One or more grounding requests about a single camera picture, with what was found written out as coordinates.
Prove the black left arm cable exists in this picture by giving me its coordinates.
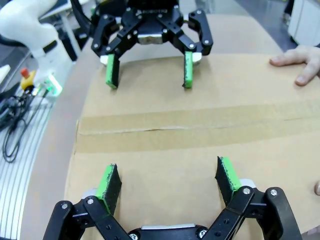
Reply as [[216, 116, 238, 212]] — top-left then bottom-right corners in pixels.
[[70, 0, 94, 39]]

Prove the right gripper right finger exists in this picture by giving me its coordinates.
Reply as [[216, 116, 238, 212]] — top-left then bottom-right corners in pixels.
[[206, 156, 304, 240]]

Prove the person's right hand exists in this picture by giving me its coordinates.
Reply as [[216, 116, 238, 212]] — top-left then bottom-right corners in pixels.
[[269, 45, 320, 87]]

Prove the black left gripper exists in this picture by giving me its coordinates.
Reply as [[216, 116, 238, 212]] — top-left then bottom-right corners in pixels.
[[90, 0, 214, 90]]

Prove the brown cardboard box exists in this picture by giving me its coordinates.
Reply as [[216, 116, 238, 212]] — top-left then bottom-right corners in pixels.
[[63, 51, 320, 240]]

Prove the grey ribbed mounting platform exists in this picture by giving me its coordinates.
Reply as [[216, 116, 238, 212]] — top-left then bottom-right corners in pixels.
[[0, 99, 59, 240]]

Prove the white cabinet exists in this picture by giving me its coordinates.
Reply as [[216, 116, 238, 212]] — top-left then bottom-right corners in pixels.
[[282, 0, 320, 48]]

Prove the black cable loop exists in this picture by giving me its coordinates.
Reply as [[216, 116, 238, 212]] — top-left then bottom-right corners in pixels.
[[1, 87, 59, 164]]

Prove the yellow red emergency stop button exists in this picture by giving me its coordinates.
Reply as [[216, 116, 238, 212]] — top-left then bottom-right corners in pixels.
[[19, 67, 37, 91]]

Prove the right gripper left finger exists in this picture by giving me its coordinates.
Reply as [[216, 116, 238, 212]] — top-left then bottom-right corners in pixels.
[[51, 163, 131, 240]]

